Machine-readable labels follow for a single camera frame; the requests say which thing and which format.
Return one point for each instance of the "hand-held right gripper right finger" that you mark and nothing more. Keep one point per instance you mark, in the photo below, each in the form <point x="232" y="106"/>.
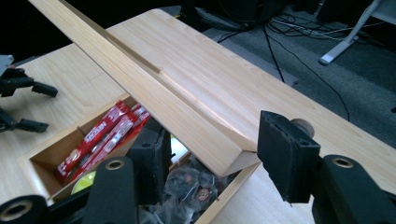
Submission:
<point x="286" y="155"/>

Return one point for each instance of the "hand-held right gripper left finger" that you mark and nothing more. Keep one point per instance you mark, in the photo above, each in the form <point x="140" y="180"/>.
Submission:
<point x="149" y="165"/>

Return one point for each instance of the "wooden tea box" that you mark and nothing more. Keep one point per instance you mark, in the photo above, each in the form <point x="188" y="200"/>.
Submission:
<point x="140" y="77"/>

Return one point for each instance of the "red stick packet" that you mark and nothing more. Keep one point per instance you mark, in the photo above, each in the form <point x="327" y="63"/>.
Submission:
<point x="140" y="123"/>
<point x="93" y="137"/>
<point x="109" y="146"/>

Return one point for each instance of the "pile of dark tea bags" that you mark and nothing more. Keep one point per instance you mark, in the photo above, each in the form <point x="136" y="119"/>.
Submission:
<point x="193" y="189"/>

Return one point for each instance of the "large green capsule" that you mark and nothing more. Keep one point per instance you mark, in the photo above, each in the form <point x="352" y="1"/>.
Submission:
<point x="84" y="183"/>

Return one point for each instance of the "grey floor plate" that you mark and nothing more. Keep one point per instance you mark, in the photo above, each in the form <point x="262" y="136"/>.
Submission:
<point x="258" y="59"/>

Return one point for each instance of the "dark metal stand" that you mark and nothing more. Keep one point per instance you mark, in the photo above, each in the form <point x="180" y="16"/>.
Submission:
<point x="230" y="15"/>

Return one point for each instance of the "white desk frame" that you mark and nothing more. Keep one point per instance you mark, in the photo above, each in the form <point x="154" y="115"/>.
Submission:
<point x="351" y="34"/>

